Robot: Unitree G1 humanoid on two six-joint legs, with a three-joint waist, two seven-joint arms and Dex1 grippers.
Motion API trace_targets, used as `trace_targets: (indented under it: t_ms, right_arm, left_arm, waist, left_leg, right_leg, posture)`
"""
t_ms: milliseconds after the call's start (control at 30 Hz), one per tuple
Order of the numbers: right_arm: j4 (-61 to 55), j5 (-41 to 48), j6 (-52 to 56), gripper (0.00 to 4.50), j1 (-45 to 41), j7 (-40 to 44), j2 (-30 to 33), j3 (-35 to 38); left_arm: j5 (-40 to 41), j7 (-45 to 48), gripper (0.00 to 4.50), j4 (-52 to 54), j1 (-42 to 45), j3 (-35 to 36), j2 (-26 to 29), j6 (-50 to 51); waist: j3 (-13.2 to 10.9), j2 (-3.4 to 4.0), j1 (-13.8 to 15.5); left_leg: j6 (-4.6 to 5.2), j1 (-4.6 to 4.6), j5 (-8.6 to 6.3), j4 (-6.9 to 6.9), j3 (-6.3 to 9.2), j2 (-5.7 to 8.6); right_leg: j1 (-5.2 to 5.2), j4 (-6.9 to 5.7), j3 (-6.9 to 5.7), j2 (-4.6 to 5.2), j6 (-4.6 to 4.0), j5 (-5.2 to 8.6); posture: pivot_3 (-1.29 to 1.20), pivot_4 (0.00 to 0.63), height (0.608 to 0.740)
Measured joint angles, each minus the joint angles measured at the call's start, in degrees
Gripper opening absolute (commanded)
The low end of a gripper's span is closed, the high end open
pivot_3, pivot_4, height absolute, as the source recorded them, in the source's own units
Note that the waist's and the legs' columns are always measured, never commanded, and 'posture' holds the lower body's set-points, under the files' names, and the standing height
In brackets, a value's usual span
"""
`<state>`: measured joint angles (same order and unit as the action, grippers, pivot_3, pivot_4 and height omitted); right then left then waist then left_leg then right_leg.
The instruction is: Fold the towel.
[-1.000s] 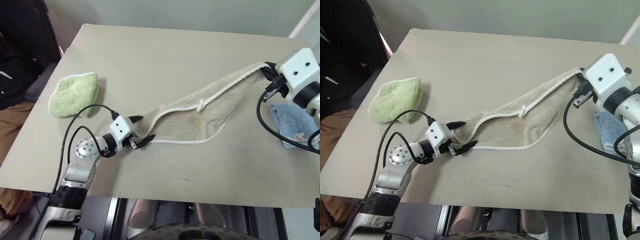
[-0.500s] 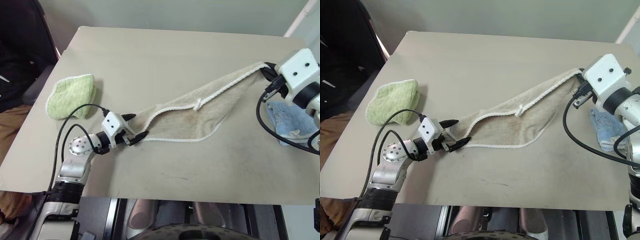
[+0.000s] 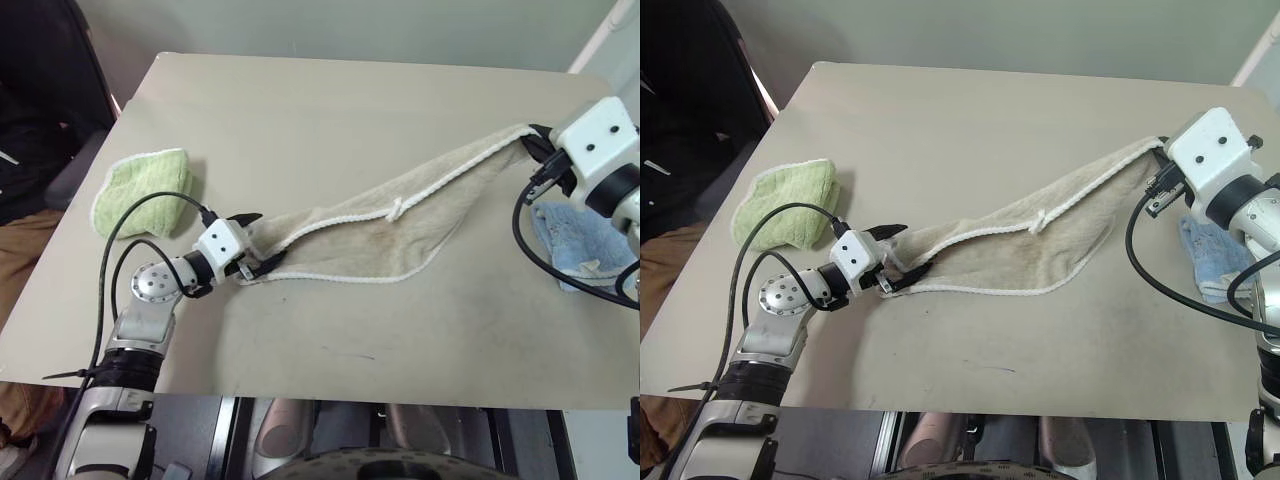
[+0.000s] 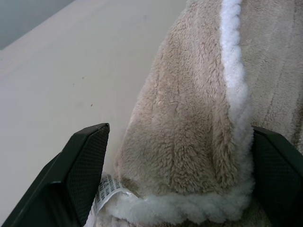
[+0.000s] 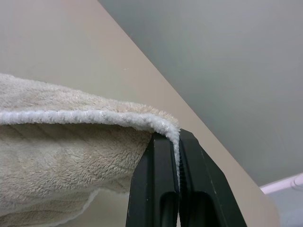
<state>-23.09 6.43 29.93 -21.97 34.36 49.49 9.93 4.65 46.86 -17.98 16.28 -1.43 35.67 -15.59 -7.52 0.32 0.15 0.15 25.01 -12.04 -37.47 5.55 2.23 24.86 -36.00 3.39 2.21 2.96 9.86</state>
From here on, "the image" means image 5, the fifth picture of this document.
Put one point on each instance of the beige fluffy towel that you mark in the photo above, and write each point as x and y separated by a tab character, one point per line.
71	165

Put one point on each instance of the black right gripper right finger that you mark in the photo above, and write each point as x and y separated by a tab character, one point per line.
203	189

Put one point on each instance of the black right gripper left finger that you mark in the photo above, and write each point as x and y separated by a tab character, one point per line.
154	179

